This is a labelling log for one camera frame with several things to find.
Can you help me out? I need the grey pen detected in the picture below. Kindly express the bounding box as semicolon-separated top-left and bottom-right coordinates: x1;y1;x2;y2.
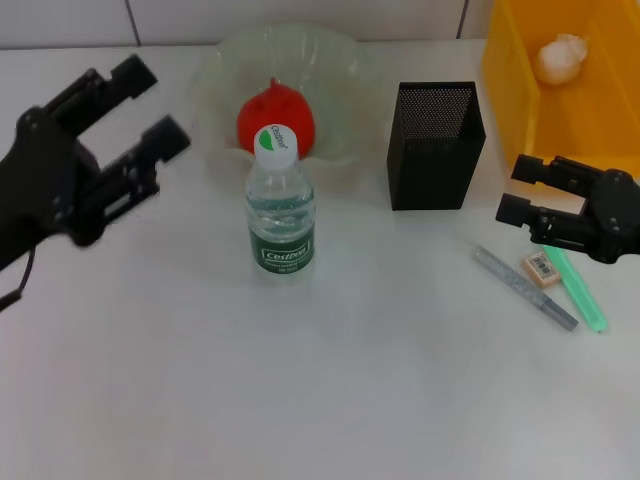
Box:
471;243;580;333

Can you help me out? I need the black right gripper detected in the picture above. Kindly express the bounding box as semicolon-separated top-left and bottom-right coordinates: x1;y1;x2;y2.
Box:
494;153;640;265

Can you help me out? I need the beige eraser with barcode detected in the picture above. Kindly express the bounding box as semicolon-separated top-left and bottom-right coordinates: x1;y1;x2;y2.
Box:
519;252;558;289

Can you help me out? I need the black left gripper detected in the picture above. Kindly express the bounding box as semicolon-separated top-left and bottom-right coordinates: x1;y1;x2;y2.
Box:
0;54;193;274

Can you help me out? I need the clear green-label water bottle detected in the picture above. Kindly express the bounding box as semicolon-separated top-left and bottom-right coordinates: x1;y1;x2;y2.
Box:
244;122;320;285

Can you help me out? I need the white paper ball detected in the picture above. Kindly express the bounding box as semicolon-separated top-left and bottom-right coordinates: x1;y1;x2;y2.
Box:
536;32;591;87

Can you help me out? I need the left gripper cable with plug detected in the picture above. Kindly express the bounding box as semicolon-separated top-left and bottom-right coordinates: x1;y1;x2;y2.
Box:
0;246;37;312

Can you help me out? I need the black mesh pen holder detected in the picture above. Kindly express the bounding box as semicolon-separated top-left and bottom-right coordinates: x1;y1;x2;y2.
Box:
386;80;488;212

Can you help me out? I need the yellow plastic bin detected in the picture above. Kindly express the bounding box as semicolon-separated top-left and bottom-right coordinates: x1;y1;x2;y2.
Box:
481;0;640;188

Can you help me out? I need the red-orange toy orange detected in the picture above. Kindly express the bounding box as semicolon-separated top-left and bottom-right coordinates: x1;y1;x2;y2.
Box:
236;77;318;157

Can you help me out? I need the mint green pen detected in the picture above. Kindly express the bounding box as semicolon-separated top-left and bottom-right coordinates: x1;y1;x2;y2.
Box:
543;244;609;335

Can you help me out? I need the pale green glass fruit bowl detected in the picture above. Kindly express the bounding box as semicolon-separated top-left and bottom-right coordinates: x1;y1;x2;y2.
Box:
192;22;384;192

